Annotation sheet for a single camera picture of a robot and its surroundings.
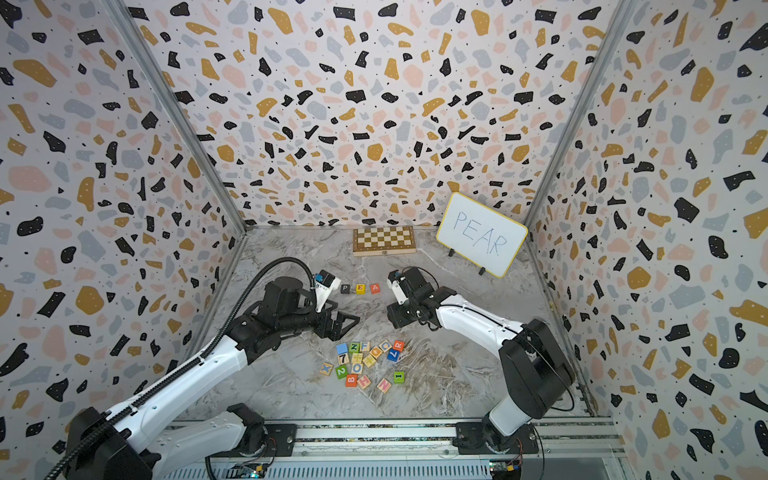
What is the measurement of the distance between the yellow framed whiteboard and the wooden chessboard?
0.45ft

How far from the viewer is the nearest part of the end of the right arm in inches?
25.0

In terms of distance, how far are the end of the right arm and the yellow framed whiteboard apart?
1.30 feet
